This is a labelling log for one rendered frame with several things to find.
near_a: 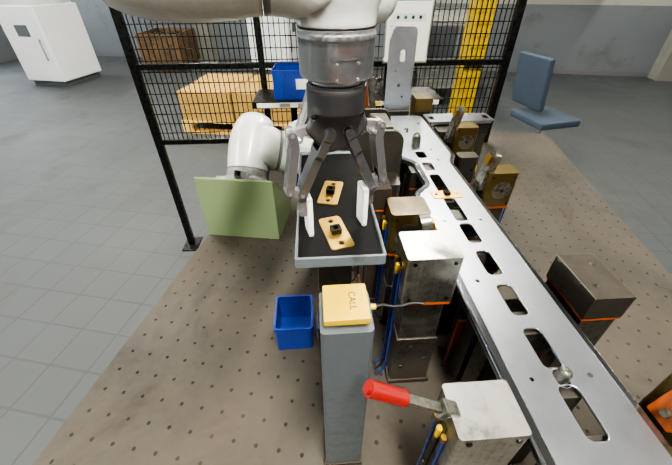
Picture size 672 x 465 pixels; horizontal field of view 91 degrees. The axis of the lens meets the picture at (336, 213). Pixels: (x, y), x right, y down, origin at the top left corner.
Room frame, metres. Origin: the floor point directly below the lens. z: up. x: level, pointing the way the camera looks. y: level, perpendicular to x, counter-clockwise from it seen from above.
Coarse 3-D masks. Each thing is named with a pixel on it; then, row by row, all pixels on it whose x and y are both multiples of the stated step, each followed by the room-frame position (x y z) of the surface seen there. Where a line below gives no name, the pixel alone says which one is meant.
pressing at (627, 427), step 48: (432, 144) 1.15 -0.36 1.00; (480, 240) 0.60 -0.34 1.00; (480, 288) 0.45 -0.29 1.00; (528, 288) 0.45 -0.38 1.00; (480, 336) 0.35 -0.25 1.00; (576, 336) 0.34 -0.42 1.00; (528, 384) 0.26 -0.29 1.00; (576, 384) 0.26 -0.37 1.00; (576, 432) 0.20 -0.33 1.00; (624, 432) 0.20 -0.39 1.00
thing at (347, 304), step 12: (324, 288) 0.31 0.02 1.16; (336, 288) 0.31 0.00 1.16; (348, 288) 0.31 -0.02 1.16; (360, 288) 0.31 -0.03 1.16; (324, 300) 0.29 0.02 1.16; (336, 300) 0.29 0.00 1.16; (348, 300) 0.29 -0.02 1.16; (360, 300) 0.29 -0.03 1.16; (324, 312) 0.27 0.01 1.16; (336, 312) 0.27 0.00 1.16; (348, 312) 0.27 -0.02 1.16; (360, 312) 0.27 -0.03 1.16; (324, 324) 0.26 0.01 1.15; (336, 324) 0.26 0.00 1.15; (348, 324) 0.26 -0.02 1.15
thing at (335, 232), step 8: (336, 216) 0.47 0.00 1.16; (320, 224) 0.45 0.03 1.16; (328, 224) 0.45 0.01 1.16; (336, 224) 0.44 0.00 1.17; (328, 232) 0.43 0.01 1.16; (336, 232) 0.42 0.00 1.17; (344, 232) 0.43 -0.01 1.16; (328, 240) 0.41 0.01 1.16; (336, 240) 0.41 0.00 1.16; (344, 240) 0.41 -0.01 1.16; (352, 240) 0.41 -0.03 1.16; (336, 248) 0.39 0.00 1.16; (344, 248) 0.39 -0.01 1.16
